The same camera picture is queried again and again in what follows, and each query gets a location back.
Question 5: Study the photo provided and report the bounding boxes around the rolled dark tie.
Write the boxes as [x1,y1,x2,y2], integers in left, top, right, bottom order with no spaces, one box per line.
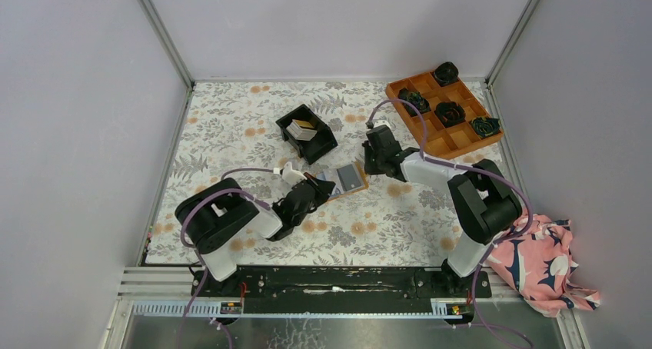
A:
[432,61,459,87]
[434,101,466,128]

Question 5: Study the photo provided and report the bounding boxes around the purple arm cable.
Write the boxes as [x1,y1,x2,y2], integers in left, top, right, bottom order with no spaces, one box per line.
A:
[175,168,278,349]
[366,98,536,347]

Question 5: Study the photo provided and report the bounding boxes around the orange wooden compartment tray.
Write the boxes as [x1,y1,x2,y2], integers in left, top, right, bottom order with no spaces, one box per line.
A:
[386,71,504,160]

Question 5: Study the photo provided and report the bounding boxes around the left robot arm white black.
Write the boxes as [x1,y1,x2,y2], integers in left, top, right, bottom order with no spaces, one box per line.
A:
[175,174,336,296]

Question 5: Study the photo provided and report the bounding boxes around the pink patterned cloth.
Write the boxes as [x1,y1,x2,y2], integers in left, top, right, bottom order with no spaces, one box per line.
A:
[484,213,601,317]

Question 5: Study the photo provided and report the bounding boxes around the yellow leather card holder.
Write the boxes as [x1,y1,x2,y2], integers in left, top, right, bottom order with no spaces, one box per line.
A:
[316,161,368,201]

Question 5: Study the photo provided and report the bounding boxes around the floral patterned table mat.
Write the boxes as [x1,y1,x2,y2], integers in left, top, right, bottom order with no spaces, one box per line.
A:
[145,81,461,266]

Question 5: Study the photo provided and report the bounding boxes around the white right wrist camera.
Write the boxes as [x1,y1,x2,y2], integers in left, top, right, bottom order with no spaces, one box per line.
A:
[369,119,392,129]

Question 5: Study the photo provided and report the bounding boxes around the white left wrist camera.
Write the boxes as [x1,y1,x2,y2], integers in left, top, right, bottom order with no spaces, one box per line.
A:
[272,161,307,186]

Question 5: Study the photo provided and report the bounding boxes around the stack of credit cards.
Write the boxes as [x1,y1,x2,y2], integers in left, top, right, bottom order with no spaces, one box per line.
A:
[286,119,318,141]

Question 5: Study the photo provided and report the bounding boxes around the rolled green tie left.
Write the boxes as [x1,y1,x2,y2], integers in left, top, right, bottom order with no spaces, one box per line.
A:
[398,88,431,117]

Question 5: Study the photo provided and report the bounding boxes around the rolled green tie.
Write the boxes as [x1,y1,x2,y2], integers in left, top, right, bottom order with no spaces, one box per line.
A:
[469,117,501,139]
[398,88,431,117]

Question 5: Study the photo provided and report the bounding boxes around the rolled dark tie top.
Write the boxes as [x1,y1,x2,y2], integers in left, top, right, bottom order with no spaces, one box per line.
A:
[432,61,459,87]

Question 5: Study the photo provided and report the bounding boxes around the rolled dark tie centre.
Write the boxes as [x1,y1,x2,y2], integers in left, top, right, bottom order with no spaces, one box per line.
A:
[434,101,466,128]

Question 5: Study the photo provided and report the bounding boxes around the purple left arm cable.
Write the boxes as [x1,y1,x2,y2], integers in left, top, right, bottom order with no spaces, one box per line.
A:
[175,168,278,349]

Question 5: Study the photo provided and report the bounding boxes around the rolled green tie right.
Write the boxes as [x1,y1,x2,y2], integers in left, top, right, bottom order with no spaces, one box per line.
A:
[469,117,501,139]

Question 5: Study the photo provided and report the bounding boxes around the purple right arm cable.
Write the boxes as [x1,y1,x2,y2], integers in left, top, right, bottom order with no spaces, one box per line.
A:
[366,98,536,347]

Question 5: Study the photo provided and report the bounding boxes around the black plastic card box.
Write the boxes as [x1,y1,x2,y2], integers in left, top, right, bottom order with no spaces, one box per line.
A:
[275,105,338,165]

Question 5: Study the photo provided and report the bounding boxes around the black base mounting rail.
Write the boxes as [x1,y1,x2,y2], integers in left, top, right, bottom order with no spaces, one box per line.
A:
[191,265,492,315]

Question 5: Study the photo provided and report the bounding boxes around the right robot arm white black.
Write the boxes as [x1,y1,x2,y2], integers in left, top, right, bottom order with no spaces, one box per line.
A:
[363,123,525,297]

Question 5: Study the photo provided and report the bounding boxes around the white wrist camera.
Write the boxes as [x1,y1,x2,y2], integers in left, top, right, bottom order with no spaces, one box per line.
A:
[369,119,392,129]
[272,161,307,186]

